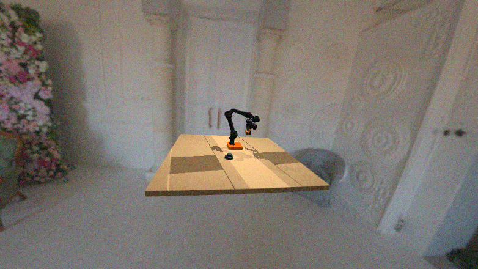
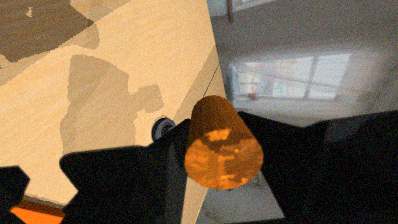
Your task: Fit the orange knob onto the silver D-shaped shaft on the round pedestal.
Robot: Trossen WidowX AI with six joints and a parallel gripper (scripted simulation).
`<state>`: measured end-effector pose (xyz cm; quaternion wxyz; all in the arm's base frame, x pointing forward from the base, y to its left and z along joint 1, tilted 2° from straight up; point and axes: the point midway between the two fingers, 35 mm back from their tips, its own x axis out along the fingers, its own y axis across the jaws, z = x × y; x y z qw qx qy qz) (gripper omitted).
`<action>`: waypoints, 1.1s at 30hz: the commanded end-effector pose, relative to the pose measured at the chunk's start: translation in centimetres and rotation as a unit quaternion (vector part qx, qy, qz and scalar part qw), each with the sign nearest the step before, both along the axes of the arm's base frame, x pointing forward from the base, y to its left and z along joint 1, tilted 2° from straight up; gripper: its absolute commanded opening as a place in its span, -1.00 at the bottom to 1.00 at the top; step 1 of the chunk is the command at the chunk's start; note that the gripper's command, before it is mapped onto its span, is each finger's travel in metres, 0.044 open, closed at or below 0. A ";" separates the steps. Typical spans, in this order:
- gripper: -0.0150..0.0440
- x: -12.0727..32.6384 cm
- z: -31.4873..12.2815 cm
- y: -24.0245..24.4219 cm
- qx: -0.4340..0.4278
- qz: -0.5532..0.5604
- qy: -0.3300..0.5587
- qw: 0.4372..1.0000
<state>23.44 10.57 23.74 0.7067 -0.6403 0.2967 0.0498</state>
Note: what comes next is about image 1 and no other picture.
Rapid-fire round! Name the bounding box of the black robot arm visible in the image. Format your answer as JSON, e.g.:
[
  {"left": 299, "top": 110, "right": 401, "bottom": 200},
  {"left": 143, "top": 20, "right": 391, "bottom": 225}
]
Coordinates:
[{"left": 224, "top": 108, "right": 260, "bottom": 145}]

